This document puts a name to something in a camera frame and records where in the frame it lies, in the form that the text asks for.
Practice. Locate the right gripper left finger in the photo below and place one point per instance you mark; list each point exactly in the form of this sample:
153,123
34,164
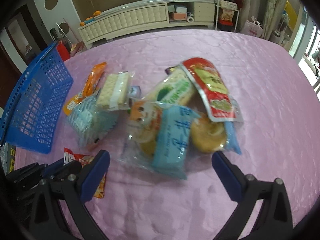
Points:
47,220

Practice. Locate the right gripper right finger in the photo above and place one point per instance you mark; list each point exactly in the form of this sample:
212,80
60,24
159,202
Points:
274,220

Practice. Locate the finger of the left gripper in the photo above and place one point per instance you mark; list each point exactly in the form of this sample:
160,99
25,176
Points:
53,183
35,170

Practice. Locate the light blue lattice snack pack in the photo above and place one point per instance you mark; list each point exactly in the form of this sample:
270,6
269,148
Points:
90,122

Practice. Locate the blue plastic mesh basket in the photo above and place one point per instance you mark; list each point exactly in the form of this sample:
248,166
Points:
34,106

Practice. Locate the white wafer biscuit pack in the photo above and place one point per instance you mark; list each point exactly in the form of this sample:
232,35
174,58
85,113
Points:
113,96

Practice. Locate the orange wafer bar wrapper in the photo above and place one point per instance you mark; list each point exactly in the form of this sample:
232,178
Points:
93,79

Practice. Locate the bear cake blue wrapper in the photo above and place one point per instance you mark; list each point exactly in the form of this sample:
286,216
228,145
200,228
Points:
158,137

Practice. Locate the round cake blue wrapper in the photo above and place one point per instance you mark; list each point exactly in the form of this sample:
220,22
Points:
209,137

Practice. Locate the red snack pouch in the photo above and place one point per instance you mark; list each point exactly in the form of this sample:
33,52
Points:
219,104

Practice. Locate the green cracker pack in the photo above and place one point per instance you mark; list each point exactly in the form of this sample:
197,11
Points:
176,89

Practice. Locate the orange cracker snack bag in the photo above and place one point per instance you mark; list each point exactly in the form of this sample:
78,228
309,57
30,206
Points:
72,103

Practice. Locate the blue purple gum box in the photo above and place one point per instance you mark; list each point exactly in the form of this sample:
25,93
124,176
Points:
134,94

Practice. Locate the purple snack packet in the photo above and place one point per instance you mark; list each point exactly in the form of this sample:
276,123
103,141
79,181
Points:
169,70

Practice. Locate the red shopping bag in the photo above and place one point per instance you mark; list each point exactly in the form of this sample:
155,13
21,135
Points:
63,51

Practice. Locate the oranges on blue plate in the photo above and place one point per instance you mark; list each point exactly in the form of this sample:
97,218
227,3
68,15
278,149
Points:
90,19

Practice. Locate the cream tufted tv cabinet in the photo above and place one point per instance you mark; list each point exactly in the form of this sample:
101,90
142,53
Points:
147,15

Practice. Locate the white paper roll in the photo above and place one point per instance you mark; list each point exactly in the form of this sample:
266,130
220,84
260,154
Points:
190,19

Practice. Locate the pink shopping bag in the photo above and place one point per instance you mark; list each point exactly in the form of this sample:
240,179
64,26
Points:
252,27

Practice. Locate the white metal shelf rack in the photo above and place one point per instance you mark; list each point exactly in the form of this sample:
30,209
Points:
227,14

